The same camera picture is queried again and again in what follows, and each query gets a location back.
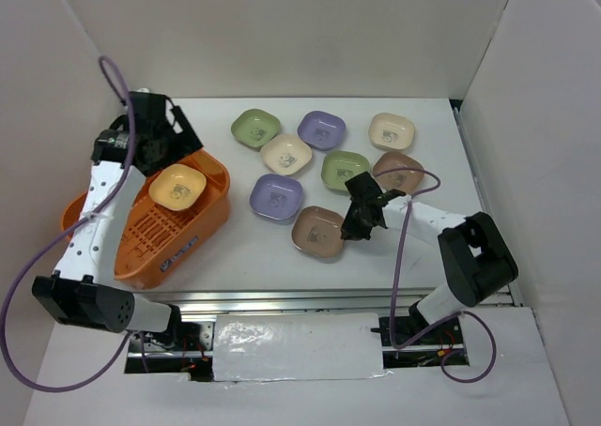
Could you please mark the aluminium rail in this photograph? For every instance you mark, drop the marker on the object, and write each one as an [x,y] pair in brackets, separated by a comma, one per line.
[197,303]

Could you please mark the green plate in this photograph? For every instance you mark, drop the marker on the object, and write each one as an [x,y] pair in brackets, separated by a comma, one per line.
[254,128]
[339,166]

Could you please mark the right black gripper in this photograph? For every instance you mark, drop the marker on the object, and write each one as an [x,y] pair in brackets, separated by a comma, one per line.
[349,230]

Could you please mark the white foil sheet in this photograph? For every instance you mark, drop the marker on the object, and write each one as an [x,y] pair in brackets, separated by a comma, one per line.
[310,346]

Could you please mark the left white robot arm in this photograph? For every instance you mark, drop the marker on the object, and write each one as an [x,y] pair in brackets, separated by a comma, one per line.
[84,303]

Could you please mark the green plate top left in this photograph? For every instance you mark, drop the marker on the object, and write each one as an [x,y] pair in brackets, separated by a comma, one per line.
[254,128]

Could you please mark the cream plate top right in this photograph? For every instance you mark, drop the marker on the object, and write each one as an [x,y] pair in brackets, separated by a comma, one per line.
[391,132]

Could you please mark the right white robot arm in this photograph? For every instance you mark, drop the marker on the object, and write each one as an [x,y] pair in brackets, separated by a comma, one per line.
[476,261]

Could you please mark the orange plastic bin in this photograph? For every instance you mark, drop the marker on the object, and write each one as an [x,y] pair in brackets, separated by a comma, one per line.
[127,240]

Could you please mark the cream plate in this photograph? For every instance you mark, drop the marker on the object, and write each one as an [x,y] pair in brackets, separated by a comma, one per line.
[286,154]
[391,132]

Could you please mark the brown plate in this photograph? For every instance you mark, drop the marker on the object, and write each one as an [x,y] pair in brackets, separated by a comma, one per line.
[317,232]
[397,171]

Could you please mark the green plate centre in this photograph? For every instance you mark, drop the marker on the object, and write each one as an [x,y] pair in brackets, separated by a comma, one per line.
[339,166]

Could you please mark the yellow plate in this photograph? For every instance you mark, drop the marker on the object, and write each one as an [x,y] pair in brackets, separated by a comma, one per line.
[177,187]

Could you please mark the purple plate top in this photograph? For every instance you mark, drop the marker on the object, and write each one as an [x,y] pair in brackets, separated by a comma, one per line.
[321,130]

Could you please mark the cream plate centre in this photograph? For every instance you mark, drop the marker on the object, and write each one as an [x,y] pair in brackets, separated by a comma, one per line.
[286,154]

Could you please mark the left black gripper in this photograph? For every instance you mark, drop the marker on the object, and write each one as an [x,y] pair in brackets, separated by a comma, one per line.
[186,143]

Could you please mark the purple plate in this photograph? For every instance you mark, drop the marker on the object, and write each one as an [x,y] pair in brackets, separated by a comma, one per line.
[276,197]
[321,130]

